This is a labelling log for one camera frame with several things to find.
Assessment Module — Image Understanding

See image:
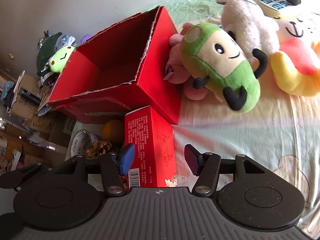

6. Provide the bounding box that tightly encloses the yellow and pink plush bear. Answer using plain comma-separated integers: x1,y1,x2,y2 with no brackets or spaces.
270,12,320,97

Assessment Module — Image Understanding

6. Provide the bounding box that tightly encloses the light green frog plush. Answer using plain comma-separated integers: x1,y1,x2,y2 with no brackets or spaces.
48,45,77,73

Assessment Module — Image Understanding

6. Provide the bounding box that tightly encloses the orange round gourd toy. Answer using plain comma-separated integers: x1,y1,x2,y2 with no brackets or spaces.
101,119,125,145

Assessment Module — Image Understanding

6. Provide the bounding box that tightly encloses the brown pine cone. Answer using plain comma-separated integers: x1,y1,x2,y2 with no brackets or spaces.
86,140,118,159

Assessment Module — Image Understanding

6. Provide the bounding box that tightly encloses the green and cream plush toy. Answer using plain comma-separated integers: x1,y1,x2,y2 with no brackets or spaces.
180,22,268,113

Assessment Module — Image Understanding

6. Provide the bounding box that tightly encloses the printed booklet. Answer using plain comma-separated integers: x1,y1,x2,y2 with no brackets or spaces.
37,87,58,117

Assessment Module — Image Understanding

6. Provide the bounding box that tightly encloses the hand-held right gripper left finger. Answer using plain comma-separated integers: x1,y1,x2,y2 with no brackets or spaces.
54,144,135,197

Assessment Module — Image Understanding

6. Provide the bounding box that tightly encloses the large red cardboard box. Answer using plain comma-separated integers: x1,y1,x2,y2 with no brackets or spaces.
47,5,185,125

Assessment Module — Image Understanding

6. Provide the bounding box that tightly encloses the light printed bedsheet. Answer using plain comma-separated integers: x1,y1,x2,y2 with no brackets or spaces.
150,0,320,238

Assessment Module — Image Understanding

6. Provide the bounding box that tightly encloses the black bottle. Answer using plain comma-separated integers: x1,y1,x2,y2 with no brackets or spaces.
19,87,42,105

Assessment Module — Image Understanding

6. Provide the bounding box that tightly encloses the brown cardboard box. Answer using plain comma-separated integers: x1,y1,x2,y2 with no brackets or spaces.
11,74,40,120
49,117,77,148

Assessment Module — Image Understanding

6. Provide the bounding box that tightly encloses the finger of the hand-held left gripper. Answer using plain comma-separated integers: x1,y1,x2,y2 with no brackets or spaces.
0,162,52,192

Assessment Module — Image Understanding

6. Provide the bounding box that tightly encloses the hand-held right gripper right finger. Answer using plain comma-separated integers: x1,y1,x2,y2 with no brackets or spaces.
184,144,265,197

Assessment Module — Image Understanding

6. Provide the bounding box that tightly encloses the pile of folded clothes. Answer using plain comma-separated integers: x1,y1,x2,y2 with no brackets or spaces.
36,32,75,80

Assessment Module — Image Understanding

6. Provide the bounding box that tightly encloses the small red gift box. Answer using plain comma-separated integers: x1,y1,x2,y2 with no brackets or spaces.
124,106,178,188

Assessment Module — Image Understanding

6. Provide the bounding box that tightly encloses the pink plush toy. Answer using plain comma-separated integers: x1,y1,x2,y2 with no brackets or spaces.
164,22,225,102

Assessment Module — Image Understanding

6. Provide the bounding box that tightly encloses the white plush toy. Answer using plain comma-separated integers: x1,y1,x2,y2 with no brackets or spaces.
216,0,280,60

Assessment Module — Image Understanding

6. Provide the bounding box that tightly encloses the purple packet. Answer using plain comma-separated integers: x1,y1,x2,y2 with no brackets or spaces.
79,34,92,46

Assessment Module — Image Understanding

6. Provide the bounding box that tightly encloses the white printed tape roll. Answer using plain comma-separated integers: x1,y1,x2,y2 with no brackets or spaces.
69,129,102,159

